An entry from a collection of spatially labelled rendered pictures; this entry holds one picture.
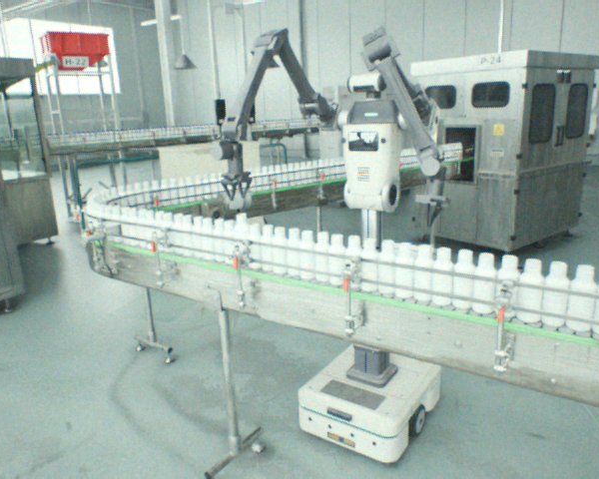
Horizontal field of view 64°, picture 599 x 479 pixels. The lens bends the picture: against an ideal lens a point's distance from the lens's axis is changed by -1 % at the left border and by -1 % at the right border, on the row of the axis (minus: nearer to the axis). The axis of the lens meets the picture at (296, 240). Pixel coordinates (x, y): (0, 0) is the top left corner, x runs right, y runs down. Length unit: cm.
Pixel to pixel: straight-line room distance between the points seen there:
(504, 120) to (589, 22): 855
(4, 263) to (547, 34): 1210
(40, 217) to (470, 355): 605
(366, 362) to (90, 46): 688
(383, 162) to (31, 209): 537
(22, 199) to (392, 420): 549
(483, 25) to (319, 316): 1260
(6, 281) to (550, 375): 414
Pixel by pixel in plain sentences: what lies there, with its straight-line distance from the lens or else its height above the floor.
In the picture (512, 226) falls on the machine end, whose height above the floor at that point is 38.
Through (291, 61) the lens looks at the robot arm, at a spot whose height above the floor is 176.
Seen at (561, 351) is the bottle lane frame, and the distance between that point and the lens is 143.
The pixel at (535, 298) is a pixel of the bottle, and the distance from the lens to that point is 142.
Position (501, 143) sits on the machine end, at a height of 117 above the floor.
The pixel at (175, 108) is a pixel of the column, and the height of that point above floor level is 170.
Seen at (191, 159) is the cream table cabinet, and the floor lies 106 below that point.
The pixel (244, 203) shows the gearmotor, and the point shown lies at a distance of 334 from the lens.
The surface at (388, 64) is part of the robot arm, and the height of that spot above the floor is 170.
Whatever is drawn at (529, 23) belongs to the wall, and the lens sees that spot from 1367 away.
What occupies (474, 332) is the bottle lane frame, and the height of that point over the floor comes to 95.
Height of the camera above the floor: 158
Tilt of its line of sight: 15 degrees down
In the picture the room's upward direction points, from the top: 2 degrees counter-clockwise
